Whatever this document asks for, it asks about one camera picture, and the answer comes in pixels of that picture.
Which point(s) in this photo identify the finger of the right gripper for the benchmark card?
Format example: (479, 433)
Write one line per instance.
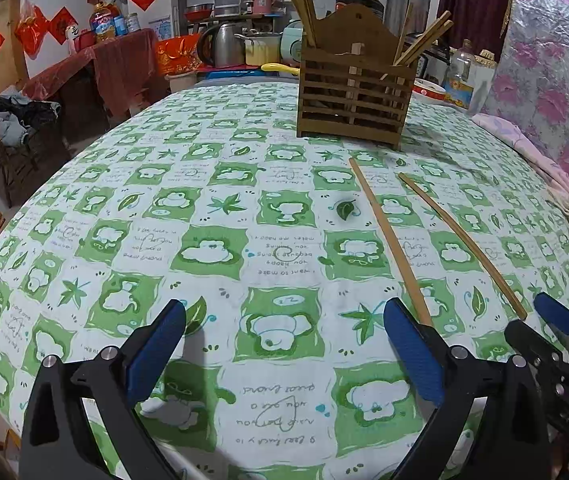
(552, 311)

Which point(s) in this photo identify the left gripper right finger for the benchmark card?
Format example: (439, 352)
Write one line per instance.
(512, 440)

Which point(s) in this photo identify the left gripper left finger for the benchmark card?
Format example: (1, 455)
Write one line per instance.
(57, 441)

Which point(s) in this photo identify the pink folded blanket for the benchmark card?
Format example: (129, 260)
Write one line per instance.
(555, 178)

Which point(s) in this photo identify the green white patterned tablecloth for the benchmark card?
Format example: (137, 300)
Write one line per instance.
(210, 197)

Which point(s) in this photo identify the clear plastic oil bottle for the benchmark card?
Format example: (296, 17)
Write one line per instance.
(458, 80)

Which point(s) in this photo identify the chair with clothes pile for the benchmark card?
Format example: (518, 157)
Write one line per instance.
(31, 137)

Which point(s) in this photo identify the red white bowl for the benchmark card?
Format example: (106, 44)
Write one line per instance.
(428, 92)

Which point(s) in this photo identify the silver pressure cooker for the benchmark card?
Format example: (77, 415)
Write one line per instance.
(434, 62)

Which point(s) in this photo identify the red cloth covered table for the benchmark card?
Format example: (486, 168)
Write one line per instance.
(102, 85)

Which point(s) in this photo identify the wooden slatted chopstick holder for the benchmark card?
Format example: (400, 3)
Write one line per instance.
(349, 84)

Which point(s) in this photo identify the dark red hanging curtain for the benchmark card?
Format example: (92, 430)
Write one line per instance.
(482, 22)

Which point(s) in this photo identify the steel electric kettle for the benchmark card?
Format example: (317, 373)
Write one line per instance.
(220, 46)

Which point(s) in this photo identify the yellow pan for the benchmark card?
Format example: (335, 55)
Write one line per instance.
(280, 69)

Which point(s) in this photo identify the mint green rice cooker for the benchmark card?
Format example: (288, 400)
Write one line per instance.
(291, 43)

